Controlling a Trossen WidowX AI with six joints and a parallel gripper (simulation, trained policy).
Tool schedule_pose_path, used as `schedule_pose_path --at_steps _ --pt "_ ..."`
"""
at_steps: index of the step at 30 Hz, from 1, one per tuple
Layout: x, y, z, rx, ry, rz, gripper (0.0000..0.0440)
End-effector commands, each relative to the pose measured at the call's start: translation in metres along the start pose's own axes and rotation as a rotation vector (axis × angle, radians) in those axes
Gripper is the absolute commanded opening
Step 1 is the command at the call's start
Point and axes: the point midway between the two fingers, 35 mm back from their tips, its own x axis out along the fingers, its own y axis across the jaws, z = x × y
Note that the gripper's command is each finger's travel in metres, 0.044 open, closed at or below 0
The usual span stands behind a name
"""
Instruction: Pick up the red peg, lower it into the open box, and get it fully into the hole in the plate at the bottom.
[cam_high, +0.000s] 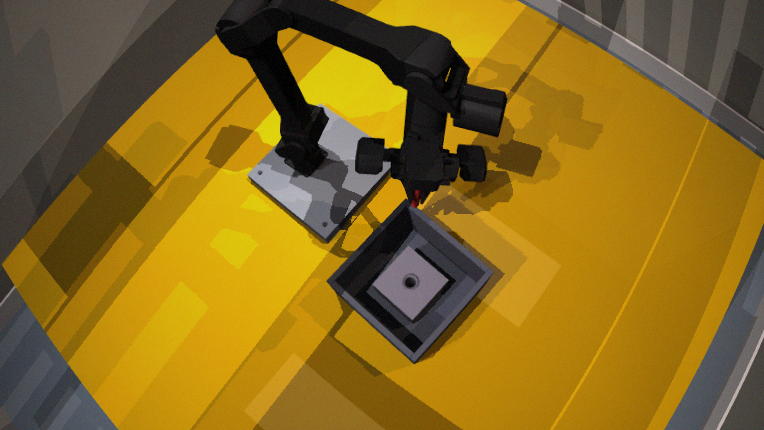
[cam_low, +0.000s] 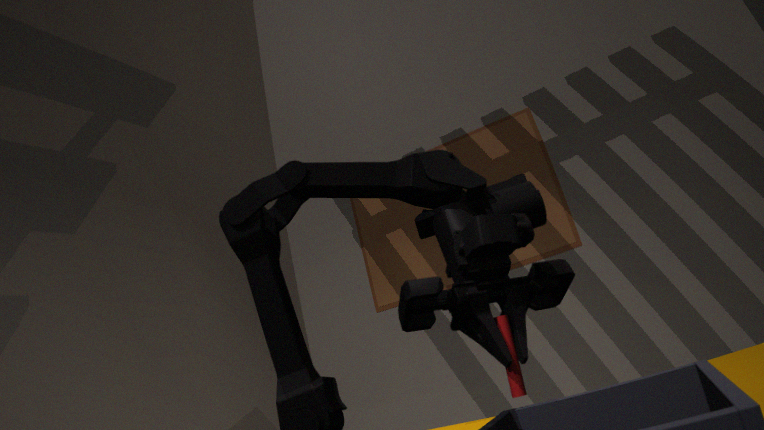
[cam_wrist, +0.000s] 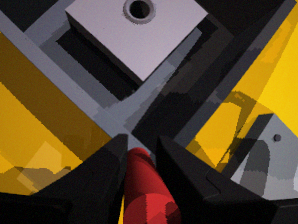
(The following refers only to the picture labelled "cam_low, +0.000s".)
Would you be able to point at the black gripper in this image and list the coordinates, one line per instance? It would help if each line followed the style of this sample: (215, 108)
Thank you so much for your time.
(478, 284)

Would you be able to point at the red peg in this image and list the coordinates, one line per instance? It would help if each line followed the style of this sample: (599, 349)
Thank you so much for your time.
(515, 378)

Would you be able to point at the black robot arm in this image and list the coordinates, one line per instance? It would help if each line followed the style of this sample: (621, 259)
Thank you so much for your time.
(487, 222)

